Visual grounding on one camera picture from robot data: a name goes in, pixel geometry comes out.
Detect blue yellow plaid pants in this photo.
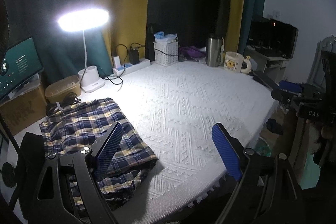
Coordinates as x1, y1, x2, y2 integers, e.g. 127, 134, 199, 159
39, 97, 160, 212

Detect black folded garment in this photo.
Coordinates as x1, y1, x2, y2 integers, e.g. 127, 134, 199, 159
15, 132, 45, 221

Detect black television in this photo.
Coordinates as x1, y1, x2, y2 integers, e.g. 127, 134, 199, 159
247, 16, 298, 59

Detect white bear mug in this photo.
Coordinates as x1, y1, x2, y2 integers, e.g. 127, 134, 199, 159
224, 52, 252, 74

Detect stainless steel tumbler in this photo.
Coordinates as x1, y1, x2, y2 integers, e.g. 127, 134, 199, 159
206, 36, 224, 67

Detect cardboard box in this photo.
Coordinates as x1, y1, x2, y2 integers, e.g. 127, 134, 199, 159
1, 85, 47, 136

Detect beige lidded container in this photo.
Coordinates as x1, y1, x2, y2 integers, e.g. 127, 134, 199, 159
45, 75, 81, 103

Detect purple cloth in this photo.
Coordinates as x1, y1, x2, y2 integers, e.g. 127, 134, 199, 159
179, 46, 206, 60

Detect white textured table cover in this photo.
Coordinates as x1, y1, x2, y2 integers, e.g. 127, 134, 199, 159
10, 60, 279, 224

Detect white perforated plastic basket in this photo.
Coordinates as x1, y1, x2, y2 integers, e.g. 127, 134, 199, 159
153, 42, 179, 67

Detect computer monitor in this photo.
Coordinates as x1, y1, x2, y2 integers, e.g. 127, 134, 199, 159
1, 38, 43, 100

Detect white power strip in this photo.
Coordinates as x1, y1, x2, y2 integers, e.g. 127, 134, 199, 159
113, 58, 151, 77

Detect white USB charger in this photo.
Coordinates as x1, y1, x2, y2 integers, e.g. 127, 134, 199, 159
112, 55, 121, 69

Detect blue plastic bag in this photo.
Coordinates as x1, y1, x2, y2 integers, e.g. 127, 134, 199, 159
154, 31, 177, 44

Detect black power adapter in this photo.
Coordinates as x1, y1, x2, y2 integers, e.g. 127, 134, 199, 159
129, 50, 139, 65

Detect white desk lamp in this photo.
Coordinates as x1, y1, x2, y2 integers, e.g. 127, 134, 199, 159
57, 7, 109, 93

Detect coiled black cable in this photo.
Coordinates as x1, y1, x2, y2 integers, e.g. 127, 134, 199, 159
45, 92, 83, 117

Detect black charger cable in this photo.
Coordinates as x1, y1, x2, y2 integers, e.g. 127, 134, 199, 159
101, 43, 182, 86

